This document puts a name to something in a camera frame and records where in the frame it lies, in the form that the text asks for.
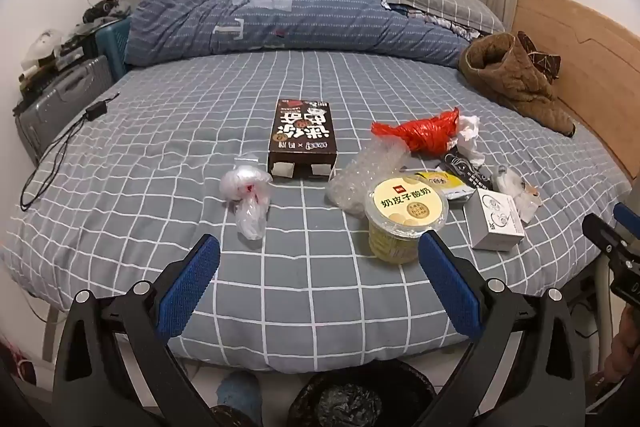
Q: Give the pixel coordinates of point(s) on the person's right hand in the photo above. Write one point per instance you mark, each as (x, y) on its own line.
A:
(627, 347)

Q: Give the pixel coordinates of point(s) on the black sachet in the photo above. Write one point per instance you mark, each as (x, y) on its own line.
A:
(470, 174)

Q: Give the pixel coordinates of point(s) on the clear bubble wrap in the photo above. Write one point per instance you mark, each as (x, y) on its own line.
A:
(360, 182)

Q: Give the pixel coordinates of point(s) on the large clear plastic bag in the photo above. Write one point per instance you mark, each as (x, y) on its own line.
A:
(505, 179)

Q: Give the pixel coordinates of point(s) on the dark brown patterned cloth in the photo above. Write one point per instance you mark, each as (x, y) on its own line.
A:
(542, 59)

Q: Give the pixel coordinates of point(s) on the white plastic object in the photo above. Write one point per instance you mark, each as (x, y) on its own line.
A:
(42, 44)

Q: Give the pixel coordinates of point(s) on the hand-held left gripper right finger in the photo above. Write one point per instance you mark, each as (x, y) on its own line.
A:
(450, 287)

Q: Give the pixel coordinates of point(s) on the white tissue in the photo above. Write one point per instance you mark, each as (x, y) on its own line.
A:
(467, 132)

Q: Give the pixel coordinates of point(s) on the blue slipper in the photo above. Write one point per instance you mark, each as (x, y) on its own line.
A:
(240, 397)

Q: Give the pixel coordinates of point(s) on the grey suitcase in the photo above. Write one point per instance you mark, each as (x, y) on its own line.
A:
(60, 102)

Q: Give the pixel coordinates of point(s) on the bed with grey checked sheet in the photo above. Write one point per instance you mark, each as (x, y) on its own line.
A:
(300, 282)

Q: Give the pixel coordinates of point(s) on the small knotted clear bag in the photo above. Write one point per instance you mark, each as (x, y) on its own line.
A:
(245, 182)

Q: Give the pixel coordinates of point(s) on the brown fleece jacket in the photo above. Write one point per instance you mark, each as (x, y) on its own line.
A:
(510, 77)

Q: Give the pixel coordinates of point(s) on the teal plastic stool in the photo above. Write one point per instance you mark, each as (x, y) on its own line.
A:
(112, 47)

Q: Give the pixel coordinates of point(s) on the dark clutter pile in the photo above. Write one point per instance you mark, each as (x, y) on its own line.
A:
(97, 12)

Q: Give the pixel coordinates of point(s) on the wooden headboard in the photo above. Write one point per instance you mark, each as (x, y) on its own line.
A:
(590, 57)

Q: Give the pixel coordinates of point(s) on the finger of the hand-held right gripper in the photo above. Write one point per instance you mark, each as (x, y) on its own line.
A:
(605, 237)
(629, 216)

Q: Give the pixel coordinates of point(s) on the small white box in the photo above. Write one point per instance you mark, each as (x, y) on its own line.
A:
(492, 219)

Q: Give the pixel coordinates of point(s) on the brown carton box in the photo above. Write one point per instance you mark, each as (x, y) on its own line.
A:
(300, 132)

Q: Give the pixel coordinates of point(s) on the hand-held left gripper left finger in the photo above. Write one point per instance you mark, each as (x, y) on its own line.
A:
(187, 287)

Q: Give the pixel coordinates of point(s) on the red plastic bag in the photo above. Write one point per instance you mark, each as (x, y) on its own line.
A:
(425, 132)

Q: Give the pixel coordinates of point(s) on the yellow yogurt cup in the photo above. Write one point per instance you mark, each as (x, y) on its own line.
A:
(405, 207)

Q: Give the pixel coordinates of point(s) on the yellow and white packet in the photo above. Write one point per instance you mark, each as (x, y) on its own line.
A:
(450, 184)

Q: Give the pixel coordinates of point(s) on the blue striped duvet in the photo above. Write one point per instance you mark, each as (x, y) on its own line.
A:
(325, 22)

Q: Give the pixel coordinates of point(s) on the black trash bin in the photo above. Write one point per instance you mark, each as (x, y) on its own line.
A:
(350, 402)

